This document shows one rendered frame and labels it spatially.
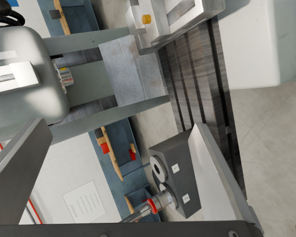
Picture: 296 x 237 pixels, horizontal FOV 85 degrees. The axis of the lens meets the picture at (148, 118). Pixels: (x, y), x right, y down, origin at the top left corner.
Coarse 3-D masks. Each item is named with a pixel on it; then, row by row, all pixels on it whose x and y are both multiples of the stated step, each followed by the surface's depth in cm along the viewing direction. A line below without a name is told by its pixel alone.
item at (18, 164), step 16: (32, 128) 9; (48, 128) 11; (16, 144) 8; (32, 144) 9; (48, 144) 11; (0, 160) 7; (16, 160) 8; (32, 160) 9; (0, 176) 7; (16, 176) 8; (32, 176) 9; (0, 192) 7; (16, 192) 8; (0, 208) 7; (16, 208) 8; (0, 224) 7
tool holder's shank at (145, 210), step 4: (148, 204) 51; (140, 208) 50; (144, 208) 49; (148, 208) 49; (136, 212) 49; (140, 212) 49; (144, 212) 49; (148, 212) 49; (128, 216) 48; (132, 216) 48; (136, 216) 48; (140, 216) 48; (124, 220) 47; (128, 220) 47; (132, 220) 47; (136, 220) 48
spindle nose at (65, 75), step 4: (68, 68) 40; (60, 72) 39; (64, 72) 39; (68, 72) 40; (64, 76) 39; (68, 76) 40; (64, 80) 40; (68, 80) 40; (72, 80) 41; (64, 84) 40; (68, 84) 41; (72, 84) 42
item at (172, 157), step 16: (160, 144) 57; (176, 144) 50; (160, 160) 50; (176, 160) 49; (160, 176) 52; (176, 176) 48; (192, 176) 50; (176, 192) 48; (192, 192) 50; (176, 208) 51; (192, 208) 50
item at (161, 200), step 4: (160, 192) 53; (164, 192) 52; (156, 196) 51; (160, 196) 51; (164, 196) 51; (168, 196) 51; (152, 200) 50; (156, 200) 50; (160, 200) 50; (164, 200) 50; (168, 200) 51; (156, 204) 49; (160, 204) 50; (164, 204) 50; (168, 204) 51; (156, 208) 49; (160, 208) 50
